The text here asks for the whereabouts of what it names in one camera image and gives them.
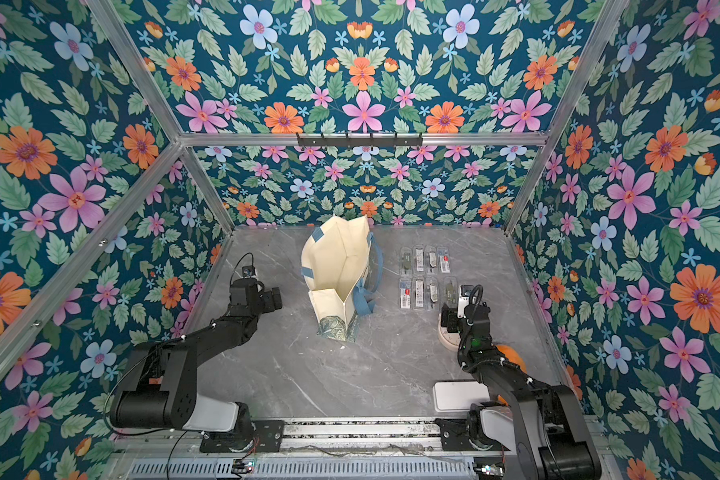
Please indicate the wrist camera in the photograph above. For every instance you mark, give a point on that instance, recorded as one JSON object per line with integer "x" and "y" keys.
{"x": 248, "y": 272}
{"x": 465, "y": 294}

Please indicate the white rectangular box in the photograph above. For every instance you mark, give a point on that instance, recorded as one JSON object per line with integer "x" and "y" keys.
{"x": 458, "y": 396}

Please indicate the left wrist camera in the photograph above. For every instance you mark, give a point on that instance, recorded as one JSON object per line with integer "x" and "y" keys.
{"x": 248, "y": 272}

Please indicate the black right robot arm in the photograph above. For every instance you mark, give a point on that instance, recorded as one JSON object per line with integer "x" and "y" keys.
{"x": 550, "y": 437}

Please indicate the pink round alarm clock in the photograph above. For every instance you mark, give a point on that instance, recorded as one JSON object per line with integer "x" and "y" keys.
{"x": 450, "y": 341}

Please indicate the cream floral canvas tote bag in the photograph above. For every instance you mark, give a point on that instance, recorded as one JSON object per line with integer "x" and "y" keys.
{"x": 342, "y": 266}

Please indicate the clear green compass set case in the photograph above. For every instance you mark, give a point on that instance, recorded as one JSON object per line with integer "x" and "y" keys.
{"x": 406, "y": 262}

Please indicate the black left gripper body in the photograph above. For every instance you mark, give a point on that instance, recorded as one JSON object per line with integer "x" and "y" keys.
{"x": 265, "y": 303}

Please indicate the orange carrot plush toy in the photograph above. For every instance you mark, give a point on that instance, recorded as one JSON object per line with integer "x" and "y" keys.
{"x": 511, "y": 355}

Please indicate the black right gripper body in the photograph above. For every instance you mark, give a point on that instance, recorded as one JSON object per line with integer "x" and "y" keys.
{"x": 456, "y": 318}

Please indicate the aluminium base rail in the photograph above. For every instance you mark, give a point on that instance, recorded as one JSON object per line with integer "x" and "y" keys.
{"x": 320, "y": 448}

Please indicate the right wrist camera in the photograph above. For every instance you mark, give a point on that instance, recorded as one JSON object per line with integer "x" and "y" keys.
{"x": 465, "y": 294}

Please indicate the black hook rail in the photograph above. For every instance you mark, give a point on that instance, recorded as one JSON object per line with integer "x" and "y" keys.
{"x": 347, "y": 140}

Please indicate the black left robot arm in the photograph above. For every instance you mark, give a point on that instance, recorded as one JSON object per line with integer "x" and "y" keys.
{"x": 159, "y": 389}

